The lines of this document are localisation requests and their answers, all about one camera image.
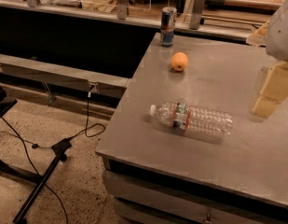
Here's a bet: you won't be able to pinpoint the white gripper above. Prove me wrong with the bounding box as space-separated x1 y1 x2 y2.
246 0 288 118

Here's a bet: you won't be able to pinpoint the clear plastic water bottle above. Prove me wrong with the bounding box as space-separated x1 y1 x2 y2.
149 102 233 136

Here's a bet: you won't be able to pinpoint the orange fruit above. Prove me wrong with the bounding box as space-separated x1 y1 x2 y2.
171 52 188 72

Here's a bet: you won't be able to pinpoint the silver blue energy drink can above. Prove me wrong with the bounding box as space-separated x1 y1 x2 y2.
160 7 177 47

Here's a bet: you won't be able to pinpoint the grey table drawer front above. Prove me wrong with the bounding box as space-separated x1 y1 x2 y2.
103 171 288 224

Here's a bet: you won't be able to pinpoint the black metal floor stand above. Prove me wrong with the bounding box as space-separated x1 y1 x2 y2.
0 87 73 224

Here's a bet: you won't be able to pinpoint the grey metal post right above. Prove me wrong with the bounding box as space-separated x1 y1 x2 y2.
189 0 205 30

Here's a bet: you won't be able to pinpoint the grey metal rail beam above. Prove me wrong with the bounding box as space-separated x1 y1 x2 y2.
0 54 129 98

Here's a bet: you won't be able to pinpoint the grey metal post middle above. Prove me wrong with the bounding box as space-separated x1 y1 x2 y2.
117 0 128 20

